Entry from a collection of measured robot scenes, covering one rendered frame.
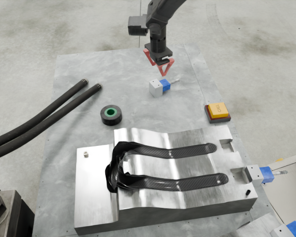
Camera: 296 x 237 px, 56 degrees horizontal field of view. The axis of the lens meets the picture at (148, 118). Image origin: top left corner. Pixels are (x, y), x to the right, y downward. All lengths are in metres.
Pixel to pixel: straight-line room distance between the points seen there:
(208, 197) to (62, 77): 0.83
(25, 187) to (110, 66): 1.03
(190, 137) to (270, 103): 1.59
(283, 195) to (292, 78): 1.38
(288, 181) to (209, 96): 0.71
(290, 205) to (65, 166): 1.11
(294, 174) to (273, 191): 0.17
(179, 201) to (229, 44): 2.37
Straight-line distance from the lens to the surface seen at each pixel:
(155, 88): 1.10
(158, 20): 0.88
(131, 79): 1.23
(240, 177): 0.88
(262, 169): 0.94
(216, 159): 0.86
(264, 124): 2.25
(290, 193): 1.62
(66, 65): 1.37
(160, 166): 0.82
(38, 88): 2.58
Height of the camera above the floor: 1.59
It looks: 48 degrees down
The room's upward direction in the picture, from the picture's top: 2 degrees counter-clockwise
